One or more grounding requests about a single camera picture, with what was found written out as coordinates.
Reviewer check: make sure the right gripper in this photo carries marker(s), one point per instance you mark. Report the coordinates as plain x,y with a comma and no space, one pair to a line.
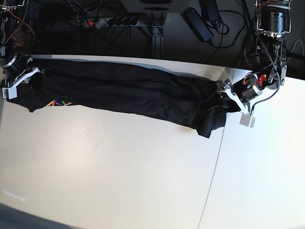
17,64

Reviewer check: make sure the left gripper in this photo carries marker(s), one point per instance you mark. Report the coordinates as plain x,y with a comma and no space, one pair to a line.
246,89

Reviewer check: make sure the black T-shirt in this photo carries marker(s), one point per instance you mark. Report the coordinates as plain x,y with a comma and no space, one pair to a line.
128,89

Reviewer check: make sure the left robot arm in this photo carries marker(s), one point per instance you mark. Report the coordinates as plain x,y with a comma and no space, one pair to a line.
264,51

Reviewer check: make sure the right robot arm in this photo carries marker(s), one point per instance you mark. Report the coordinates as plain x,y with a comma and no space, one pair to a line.
13,15

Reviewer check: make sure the black power adapter brick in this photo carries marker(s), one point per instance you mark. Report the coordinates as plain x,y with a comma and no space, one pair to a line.
197,25

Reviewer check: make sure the white power strip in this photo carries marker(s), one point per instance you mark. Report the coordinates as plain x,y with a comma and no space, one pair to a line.
111,22

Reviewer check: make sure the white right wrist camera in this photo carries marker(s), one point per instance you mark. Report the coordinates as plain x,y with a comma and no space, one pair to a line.
9,93

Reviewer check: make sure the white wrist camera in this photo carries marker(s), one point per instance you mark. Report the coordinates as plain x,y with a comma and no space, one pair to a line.
9,93
247,120

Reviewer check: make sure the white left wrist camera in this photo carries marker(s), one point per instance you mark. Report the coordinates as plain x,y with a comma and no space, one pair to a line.
247,120

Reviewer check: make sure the vertical aluminium frame post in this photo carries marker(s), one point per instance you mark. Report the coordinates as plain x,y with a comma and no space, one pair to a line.
157,41

